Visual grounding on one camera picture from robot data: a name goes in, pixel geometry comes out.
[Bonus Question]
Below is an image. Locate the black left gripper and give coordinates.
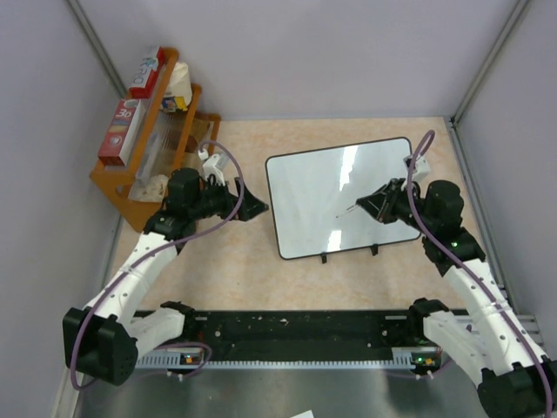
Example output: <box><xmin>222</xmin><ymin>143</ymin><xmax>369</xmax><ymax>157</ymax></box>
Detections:
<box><xmin>189</xmin><ymin>176</ymin><xmax>268</xmax><ymax>222</ymax></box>

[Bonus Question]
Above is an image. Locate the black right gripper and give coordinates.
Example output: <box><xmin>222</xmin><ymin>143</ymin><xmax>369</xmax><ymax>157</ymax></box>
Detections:
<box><xmin>358</xmin><ymin>178</ymin><xmax>436</xmax><ymax>234</ymax></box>

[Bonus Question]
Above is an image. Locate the white whiteboard black frame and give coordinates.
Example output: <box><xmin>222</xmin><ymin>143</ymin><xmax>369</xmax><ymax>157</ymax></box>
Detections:
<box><xmin>265</xmin><ymin>137</ymin><xmax>419</xmax><ymax>260</ymax></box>

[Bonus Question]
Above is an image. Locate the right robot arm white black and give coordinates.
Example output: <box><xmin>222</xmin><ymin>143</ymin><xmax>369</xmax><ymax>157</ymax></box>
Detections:
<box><xmin>355</xmin><ymin>179</ymin><xmax>556</xmax><ymax>417</ymax></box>

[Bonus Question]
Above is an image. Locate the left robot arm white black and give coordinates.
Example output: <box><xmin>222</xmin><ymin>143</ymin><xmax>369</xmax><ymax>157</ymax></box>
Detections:
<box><xmin>62</xmin><ymin>168</ymin><xmax>269</xmax><ymax>386</ymax></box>

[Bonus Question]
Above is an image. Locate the orange wooden shelf rack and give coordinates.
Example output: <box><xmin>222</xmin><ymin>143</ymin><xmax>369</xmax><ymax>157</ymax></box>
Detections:
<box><xmin>90</xmin><ymin>47</ymin><xmax>221</xmax><ymax>232</ymax></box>

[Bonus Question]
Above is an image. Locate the lower red foil box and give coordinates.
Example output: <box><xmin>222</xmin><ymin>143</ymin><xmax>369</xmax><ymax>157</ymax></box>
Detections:
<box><xmin>97</xmin><ymin>98</ymin><xmax>144</xmax><ymax>166</ymax></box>

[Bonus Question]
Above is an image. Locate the upper red white box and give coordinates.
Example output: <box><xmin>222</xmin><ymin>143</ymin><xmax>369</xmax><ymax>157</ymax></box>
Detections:
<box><xmin>129</xmin><ymin>46</ymin><xmax>165</xmax><ymax>99</ymax></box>

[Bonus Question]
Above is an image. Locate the white paper sheet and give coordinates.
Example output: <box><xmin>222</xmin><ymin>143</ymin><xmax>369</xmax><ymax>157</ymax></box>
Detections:
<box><xmin>291</xmin><ymin>410</ymin><xmax>314</xmax><ymax>418</ymax></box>

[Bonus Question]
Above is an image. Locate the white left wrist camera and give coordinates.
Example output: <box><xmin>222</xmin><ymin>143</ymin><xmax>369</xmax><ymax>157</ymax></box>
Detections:
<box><xmin>198</xmin><ymin>149</ymin><xmax>230</xmax><ymax>185</ymax></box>

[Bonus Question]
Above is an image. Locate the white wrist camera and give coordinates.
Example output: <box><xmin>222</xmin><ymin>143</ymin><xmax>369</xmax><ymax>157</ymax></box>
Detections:
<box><xmin>413</xmin><ymin>155</ymin><xmax>431</xmax><ymax>182</ymax></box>
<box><xmin>198</xmin><ymin>149</ymin><xmax>230</xmax><ymax>185</ymax></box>

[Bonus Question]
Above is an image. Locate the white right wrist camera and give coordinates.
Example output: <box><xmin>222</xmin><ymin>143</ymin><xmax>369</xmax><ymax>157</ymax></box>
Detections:
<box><xmin>413</xmin><ymin>155</ymin><xmax>431</xmax><ymax>182</ymax></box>

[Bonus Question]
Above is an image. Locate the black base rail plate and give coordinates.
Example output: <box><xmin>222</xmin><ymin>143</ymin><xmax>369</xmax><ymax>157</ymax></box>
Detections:
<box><xmin>170</xmin><ymin>310</ymin><xmax>432</xmax><ymax>363</ymax></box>

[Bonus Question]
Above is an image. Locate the grey slotted cable duct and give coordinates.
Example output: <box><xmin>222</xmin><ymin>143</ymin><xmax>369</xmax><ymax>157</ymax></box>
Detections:
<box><xmin>137</xmin><ymin>347</ymin><xmax>440</xmax><ymax>371</ymax></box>

